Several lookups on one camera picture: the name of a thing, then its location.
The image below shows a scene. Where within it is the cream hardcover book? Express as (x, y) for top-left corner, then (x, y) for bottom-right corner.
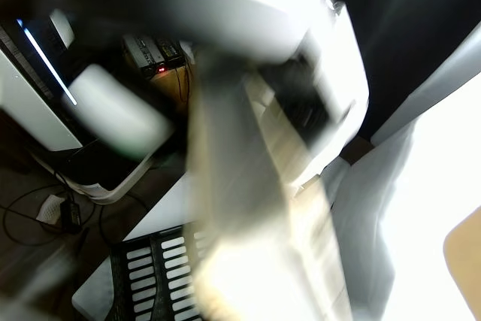
(186, 50), (356, 321)

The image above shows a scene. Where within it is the black power unit yellow label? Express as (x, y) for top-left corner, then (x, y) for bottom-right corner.
(153, 37), (185, 69)

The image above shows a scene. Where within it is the silver power supply unit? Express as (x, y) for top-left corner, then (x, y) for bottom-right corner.
(122, 33), (166, 77)

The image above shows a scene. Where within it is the black and white machine base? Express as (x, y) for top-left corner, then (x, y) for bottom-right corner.
(56, 140), (159, 205)

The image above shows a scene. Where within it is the black three-slot file tray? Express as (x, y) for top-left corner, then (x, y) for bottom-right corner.
(107, 223), (211, 321)

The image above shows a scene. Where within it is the black power brick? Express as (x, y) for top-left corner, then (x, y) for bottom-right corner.
(59, 198), (82, 226)

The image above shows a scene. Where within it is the white curtain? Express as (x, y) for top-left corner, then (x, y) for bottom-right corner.
(322, 20), (481, 321)

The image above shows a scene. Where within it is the black curtain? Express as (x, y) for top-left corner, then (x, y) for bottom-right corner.
(330, 0), (481, 141)

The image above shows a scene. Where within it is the white mesh sheet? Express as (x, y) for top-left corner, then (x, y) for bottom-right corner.
(35, 192), (63, 224)

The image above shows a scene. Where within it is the white column with light strip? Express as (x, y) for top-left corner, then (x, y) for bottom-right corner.
(0, 16), (84, 153)

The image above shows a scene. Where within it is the tan wooden board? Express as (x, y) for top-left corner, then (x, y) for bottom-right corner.
(443, 206), (481, 321)

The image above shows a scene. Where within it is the black floor cable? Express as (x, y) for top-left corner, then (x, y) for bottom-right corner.
(0, 181), (76, 247)

